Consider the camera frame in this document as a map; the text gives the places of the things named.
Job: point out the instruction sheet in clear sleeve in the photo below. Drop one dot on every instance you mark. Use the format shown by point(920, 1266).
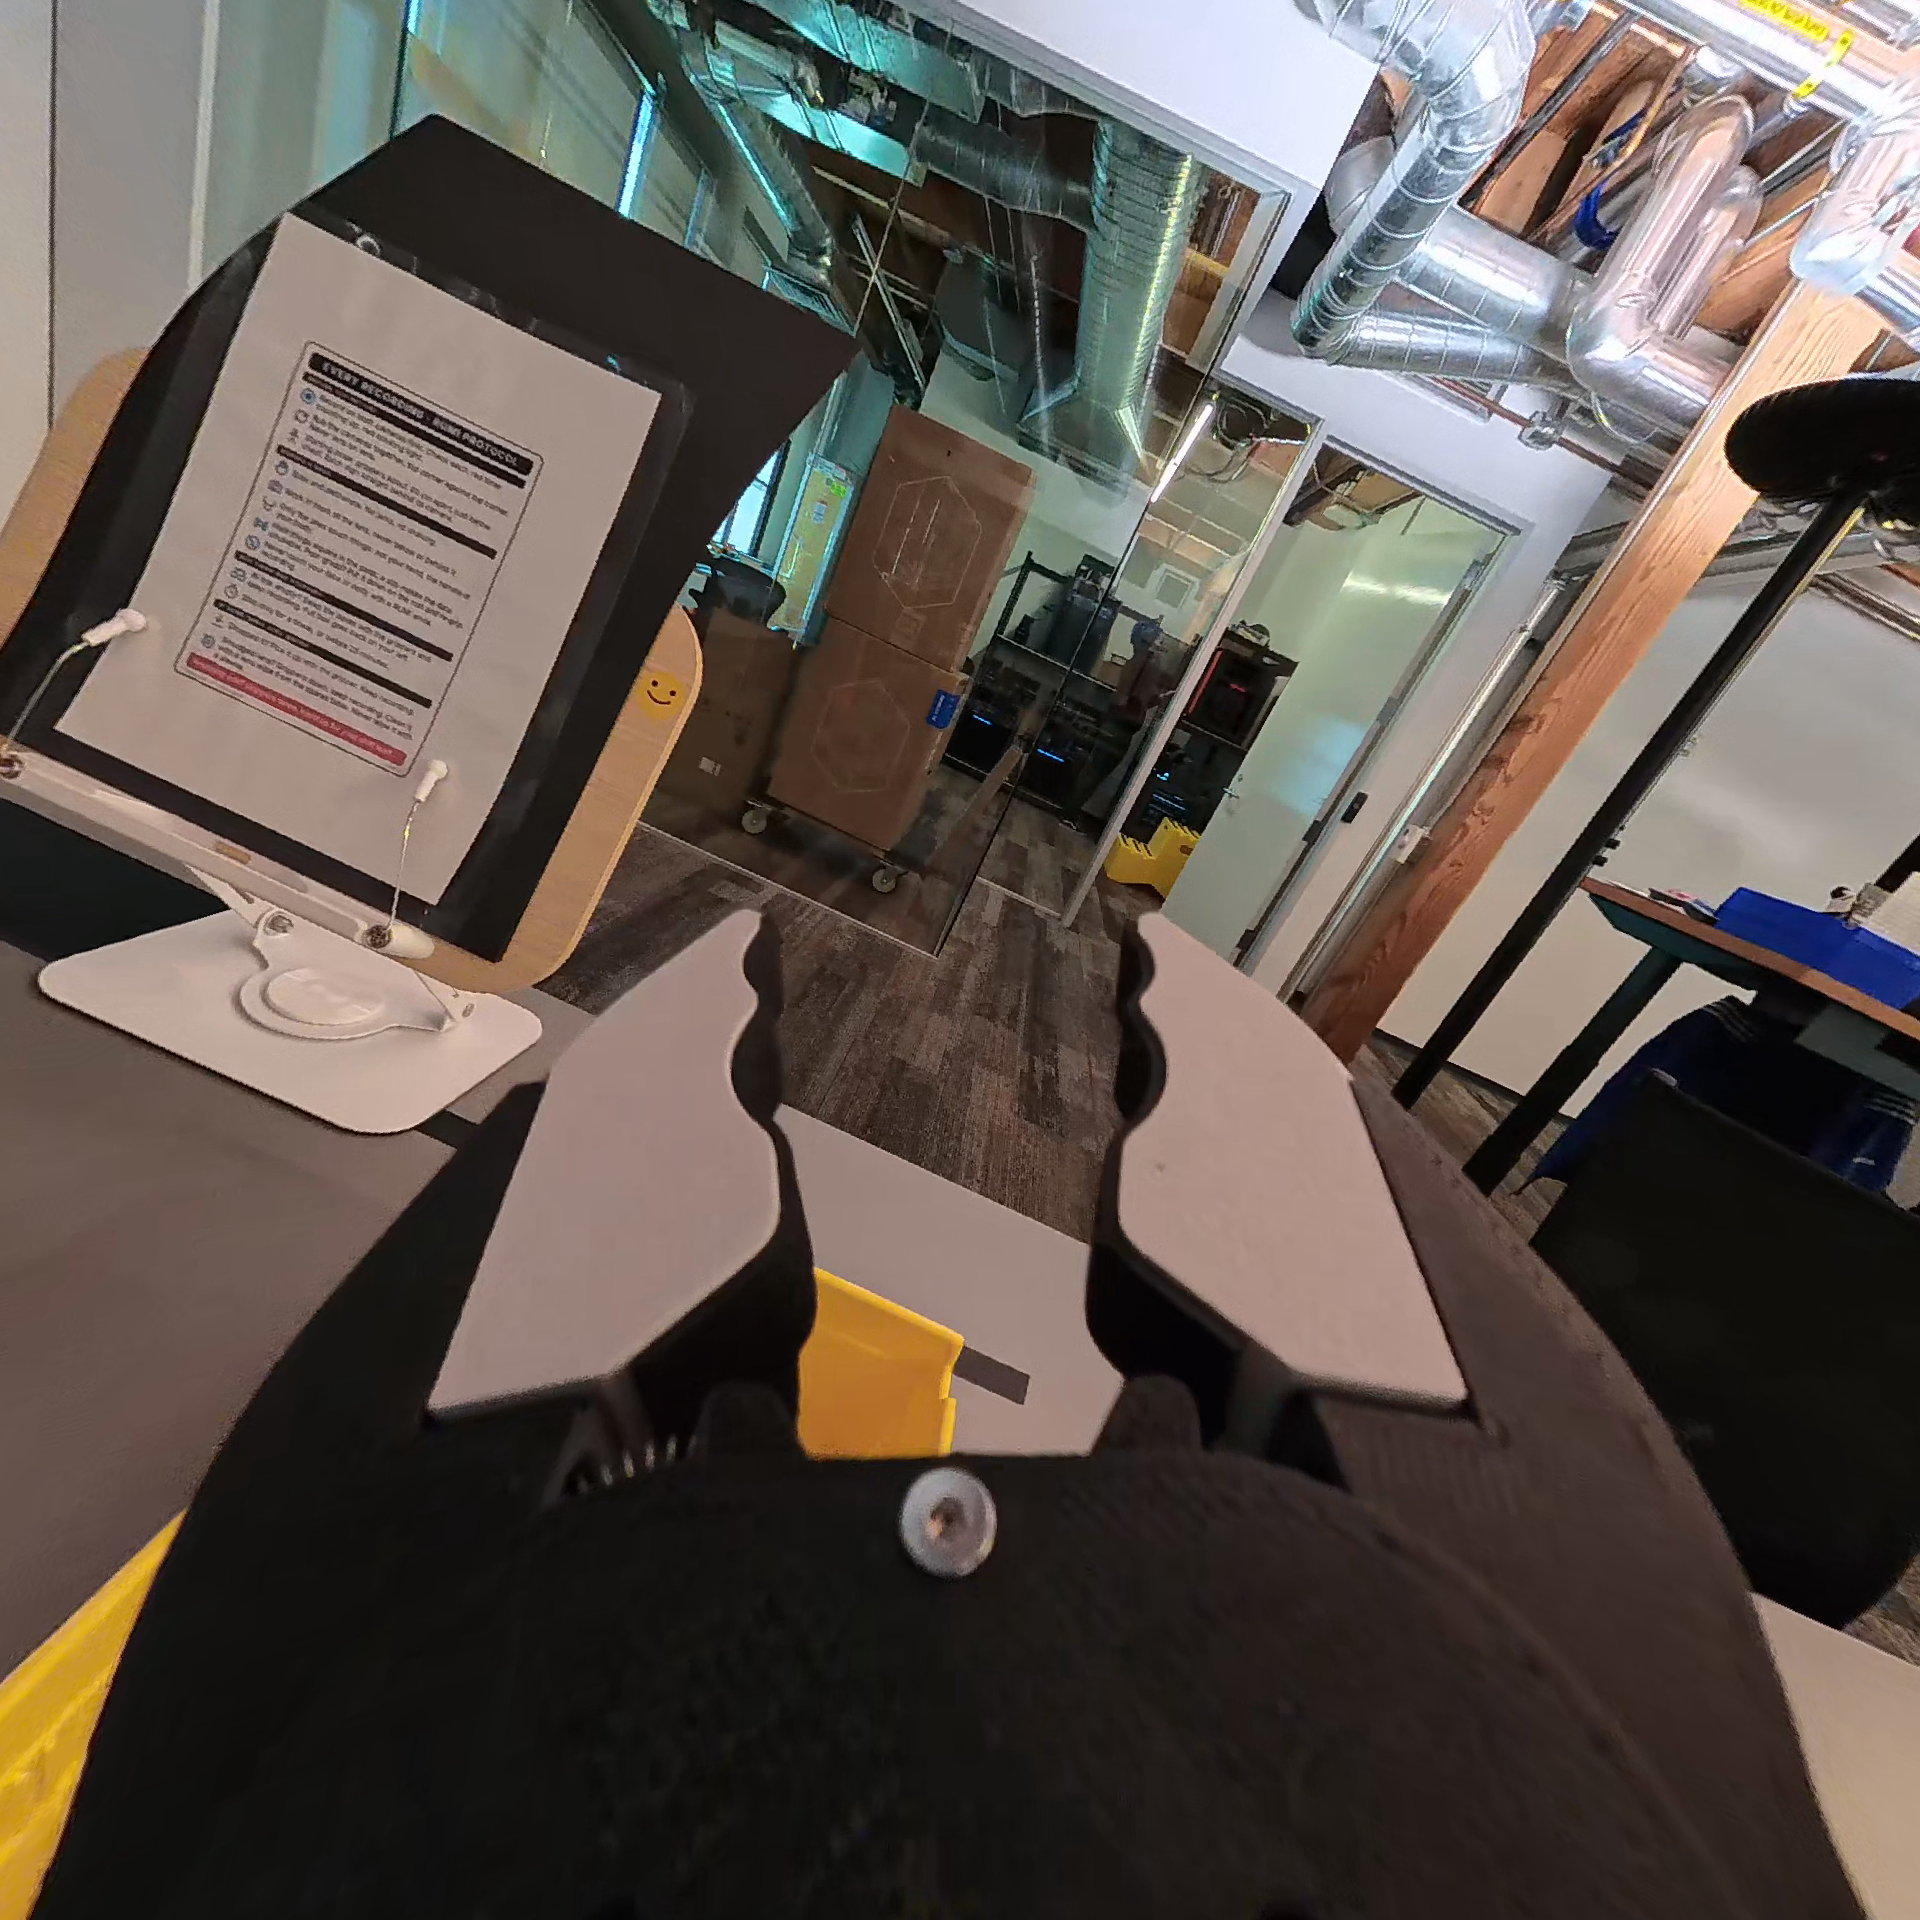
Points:
point(599, 433)

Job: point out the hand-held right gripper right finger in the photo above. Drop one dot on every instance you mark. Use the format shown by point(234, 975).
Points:
point(1276, 1200)

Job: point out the white stand base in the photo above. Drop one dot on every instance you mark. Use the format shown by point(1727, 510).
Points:
point(151, 988)

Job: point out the white door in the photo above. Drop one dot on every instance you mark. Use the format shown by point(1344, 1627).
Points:
point(1351, 673)

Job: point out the black backing sheet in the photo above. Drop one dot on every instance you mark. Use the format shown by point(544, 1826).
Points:
point(526, 225)

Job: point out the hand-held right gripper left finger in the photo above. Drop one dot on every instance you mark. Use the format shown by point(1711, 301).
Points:
point(630, 1200)

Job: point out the wheeled dolly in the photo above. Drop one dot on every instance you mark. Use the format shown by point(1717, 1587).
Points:
point(887, 874)

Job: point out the instruction sheet on stand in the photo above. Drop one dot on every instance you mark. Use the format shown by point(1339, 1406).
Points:
point(599, 839)

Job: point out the black floor lamp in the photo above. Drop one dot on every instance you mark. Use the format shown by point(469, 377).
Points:
point(1830, 427)

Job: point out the silver ceiling duct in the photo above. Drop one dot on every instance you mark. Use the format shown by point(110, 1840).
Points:
point(1499, 268)

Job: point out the yellow smiley sticker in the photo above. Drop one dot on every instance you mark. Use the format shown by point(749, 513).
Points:
point(663, 693)

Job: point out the black equipment rack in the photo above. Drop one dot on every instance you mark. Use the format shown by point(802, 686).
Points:
point(1053, 706)

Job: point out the yellow plastic bin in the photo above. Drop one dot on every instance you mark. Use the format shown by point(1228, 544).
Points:
point(878, 1365)

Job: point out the yellow step stool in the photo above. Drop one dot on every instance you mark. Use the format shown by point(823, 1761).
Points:
point(1147, 859)

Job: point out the wooden post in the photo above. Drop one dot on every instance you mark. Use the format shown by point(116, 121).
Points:
point(1576, 673)

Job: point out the blue storage bin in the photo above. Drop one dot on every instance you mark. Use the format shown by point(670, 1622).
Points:
point(1815, 938)

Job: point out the wooden standing desk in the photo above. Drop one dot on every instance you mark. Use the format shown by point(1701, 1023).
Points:
point(1649, 913)

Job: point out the large cardboard box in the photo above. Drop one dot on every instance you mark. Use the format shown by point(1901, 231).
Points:
point(738, 706)
point(930, 525)

